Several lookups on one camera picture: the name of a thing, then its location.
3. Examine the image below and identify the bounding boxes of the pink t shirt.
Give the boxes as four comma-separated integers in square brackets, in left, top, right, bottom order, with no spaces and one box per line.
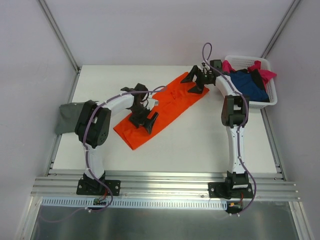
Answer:
[222,60,277,88]

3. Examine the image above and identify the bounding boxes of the left aluminium corner post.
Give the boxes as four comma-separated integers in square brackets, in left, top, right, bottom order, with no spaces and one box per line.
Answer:
[37,0,81,74]

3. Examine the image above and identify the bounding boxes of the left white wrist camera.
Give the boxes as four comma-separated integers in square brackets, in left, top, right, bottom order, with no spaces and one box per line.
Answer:
[144,98,159,111]

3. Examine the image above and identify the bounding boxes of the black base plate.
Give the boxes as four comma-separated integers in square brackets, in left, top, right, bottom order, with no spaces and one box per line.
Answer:
[76,178,121,196]
[208,182,254,200]

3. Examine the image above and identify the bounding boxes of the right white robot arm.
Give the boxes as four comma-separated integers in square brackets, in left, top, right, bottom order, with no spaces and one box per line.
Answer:
[181,60,255,200]

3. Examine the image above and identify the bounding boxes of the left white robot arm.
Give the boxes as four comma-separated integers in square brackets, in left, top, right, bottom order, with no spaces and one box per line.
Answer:
[74,83,163,198]

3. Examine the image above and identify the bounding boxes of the aluminium mounting rail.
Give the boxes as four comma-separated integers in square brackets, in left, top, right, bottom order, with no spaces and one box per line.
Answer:
[31,169,302,202]

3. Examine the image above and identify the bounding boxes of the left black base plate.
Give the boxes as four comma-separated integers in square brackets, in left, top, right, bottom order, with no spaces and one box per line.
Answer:
[76,178,121,196]

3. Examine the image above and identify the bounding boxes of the orange t shirt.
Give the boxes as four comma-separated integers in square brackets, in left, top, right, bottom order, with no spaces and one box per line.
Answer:
[113,72,209,150]

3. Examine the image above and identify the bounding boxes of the blue t shirt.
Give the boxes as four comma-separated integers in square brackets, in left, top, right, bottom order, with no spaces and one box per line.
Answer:
[229,71,270,103]

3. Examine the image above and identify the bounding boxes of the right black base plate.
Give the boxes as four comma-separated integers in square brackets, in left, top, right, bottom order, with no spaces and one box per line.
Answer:
[208,182,254,200]

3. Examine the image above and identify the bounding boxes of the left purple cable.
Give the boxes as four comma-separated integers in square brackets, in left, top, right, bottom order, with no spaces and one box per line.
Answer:
[39,85,167,223]

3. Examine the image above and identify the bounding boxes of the aluminium corner post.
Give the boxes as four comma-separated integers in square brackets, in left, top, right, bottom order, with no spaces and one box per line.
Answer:
[260,0,303,59]
[37,0,81,74]

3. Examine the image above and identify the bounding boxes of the grey folded t shirt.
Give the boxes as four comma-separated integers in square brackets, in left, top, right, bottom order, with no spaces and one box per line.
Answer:
[54,102,85,135]

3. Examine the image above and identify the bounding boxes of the black t shirt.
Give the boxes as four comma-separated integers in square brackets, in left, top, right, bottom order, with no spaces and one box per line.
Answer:
[248,69,266,91]

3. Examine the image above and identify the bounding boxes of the white plastic basket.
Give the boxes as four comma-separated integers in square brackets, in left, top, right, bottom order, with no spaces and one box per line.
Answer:
[222,55,278,109]

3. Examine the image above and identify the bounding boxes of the right aluminium corner post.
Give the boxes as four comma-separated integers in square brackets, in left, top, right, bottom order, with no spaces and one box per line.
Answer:
[260,0,303,59]

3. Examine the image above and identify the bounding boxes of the white slotted cable duct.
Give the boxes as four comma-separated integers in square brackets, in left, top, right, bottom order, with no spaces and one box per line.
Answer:
[41,197,227,211]

